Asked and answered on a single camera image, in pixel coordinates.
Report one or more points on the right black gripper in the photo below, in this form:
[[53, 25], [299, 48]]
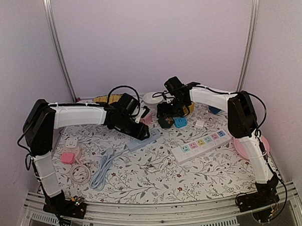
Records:
[[166, 112]]

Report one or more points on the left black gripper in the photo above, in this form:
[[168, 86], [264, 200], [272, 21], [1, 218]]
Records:
[[141, 133]]

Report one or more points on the pink cube plug adapter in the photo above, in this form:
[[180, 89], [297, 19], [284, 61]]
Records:
[[147, 119]]

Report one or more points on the dark green cube socket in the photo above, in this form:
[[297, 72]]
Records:
[[166, 122]]

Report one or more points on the light blue cube adapter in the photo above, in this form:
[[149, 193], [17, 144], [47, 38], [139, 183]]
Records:
[[180, 122]]

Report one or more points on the yellow cube plug adapter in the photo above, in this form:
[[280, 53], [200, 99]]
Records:
[[190, 108]]

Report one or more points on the white long power strip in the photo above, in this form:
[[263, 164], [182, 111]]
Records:
[[200, 146]]

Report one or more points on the dark blue cube socket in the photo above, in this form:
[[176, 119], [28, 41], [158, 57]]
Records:
[[214, 110]]

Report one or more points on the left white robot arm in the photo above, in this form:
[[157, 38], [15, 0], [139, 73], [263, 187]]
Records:
[[45, 117]]

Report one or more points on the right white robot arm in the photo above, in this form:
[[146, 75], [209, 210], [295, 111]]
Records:
[[241, 119]]

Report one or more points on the white plug adapter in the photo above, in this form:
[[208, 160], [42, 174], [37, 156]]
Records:
[[71, 143]]

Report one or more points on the pink square plug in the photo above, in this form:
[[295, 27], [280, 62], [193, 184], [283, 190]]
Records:
[[68, 158]]

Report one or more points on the white ceramic bowl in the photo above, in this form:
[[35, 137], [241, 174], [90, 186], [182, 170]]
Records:
[[148, 99]]

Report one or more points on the small white charger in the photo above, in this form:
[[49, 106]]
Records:
[[199, 124]]

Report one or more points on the black and tan mat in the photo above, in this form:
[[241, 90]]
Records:
[[103, 99]]

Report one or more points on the pink round power strip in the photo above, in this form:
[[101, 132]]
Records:
[[76, 151]]

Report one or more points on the pink plastic plate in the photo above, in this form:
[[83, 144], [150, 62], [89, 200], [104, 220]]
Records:
[[241, 150]]

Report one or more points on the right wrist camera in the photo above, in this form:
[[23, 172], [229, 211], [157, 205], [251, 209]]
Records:
[[167, 97]]

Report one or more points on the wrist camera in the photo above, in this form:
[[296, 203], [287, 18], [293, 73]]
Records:
[[142, 113], [167, 97]]

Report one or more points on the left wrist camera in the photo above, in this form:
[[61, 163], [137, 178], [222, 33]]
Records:
[[142, 113]]

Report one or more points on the front aluminium rail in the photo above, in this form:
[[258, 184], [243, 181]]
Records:
[[216, 212]]

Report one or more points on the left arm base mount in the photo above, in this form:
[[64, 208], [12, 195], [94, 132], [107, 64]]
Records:
[[74, 207]]

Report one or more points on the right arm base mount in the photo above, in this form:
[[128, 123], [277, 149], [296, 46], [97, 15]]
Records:
[[265, 195]]

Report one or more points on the right aluminium frame post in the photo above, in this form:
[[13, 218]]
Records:
[[249, 43]]

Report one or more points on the aluminium frame post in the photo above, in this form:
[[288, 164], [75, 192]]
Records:
[[55, 37], [249, 43]]

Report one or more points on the left aluminium frame post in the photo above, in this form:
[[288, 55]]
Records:
[[55, 37]]

